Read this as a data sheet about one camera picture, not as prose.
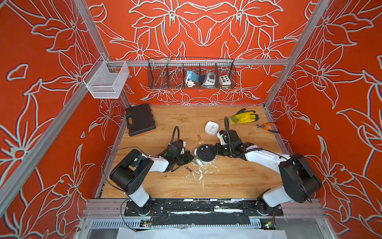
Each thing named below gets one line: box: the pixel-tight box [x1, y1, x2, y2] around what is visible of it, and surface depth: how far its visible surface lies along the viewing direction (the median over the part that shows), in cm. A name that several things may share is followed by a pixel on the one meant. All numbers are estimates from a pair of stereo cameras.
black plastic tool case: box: [125, 103, 157, 137], surface depth 106 cm
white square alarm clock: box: [204, 120, 219, 136], surface depth 105 cm
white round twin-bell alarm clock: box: [193, 144, 217, 166], surface depth 89 cm
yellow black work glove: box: [228, 108, 260, 125], surface depth 112 cm
